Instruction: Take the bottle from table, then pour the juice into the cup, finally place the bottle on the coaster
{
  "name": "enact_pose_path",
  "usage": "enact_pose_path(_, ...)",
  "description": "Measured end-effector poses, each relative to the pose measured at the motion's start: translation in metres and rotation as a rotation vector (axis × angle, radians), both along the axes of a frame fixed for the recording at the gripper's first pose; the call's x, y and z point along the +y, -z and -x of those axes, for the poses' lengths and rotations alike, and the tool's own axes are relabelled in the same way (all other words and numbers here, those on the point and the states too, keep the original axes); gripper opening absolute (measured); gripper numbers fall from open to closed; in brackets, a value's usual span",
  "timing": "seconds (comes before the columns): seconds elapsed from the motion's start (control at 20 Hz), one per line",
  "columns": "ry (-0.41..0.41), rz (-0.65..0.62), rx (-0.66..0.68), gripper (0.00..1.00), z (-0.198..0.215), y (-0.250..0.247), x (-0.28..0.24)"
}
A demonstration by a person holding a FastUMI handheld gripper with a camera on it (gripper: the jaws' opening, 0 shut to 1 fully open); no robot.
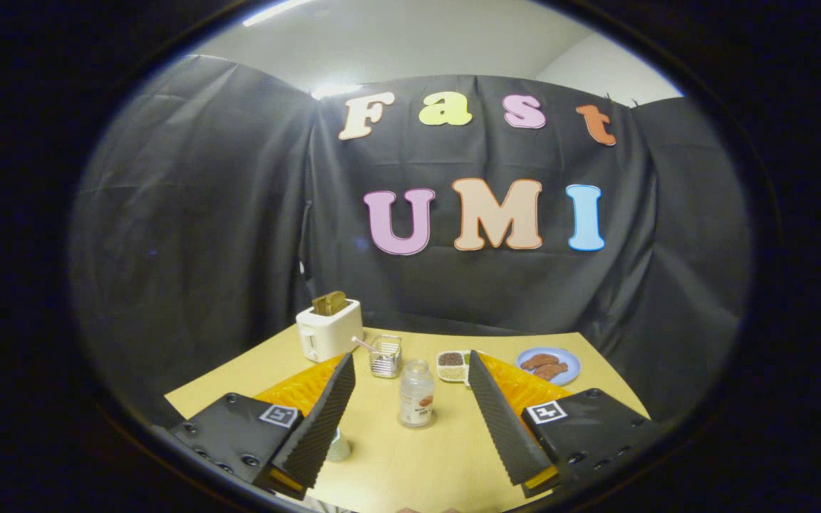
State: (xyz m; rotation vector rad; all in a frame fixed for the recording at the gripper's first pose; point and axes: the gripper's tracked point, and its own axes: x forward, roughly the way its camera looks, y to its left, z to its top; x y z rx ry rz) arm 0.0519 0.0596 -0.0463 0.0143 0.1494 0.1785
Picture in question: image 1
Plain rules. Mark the black backdrop cloth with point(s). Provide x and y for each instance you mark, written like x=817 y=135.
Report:
x=239 y=235

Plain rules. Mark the blue plate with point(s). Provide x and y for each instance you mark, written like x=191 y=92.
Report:
x=571 y=365

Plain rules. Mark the brown meat piece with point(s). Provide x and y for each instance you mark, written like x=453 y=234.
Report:
x=551 y=371
x=539 y=360

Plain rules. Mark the clear juice bottle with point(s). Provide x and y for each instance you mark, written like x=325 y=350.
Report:
x=417 y=399

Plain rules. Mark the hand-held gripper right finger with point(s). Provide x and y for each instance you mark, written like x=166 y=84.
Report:
x=503 y=420

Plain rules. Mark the pink straw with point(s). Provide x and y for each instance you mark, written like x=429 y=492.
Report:
x=363 y=345

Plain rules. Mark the white toaster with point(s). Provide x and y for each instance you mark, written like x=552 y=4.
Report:
x=325 y=335

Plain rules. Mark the clear glass cup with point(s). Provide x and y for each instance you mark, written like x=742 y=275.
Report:
x=386 y=360

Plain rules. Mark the wooden table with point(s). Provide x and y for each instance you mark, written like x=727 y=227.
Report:
x=410 y=463

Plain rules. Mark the brown toast slice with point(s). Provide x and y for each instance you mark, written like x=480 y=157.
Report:
x=330 y=303

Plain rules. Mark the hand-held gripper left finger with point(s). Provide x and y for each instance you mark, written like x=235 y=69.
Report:
x=325 y=413

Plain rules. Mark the white divided dish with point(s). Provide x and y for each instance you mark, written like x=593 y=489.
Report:
x=451 y=365

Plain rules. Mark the small white cup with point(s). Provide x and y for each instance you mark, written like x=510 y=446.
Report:
x=340 y=447

